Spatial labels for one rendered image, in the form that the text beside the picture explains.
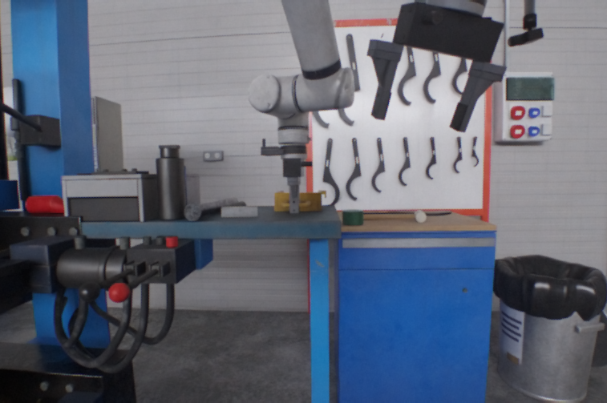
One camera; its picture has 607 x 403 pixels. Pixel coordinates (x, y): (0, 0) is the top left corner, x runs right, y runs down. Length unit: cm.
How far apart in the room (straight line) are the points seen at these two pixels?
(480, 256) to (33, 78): 191
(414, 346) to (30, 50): 195
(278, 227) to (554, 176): 272
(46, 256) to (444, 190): 252
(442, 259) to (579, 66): 231
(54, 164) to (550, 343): 230
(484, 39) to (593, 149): 297
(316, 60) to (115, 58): 275
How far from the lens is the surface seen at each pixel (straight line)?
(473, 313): 172
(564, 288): 192
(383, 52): 46
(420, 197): 271
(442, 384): 184
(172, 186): 92
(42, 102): 142
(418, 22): 47
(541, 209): 320
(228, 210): 92
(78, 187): 104
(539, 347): 207
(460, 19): 50
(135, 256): 83
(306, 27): 67
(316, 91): 72
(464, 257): 161
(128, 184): 95
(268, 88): 75
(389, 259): 151
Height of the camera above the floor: 118
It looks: 5 degrees down
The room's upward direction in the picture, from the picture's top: 1 degrees counter-clockwise
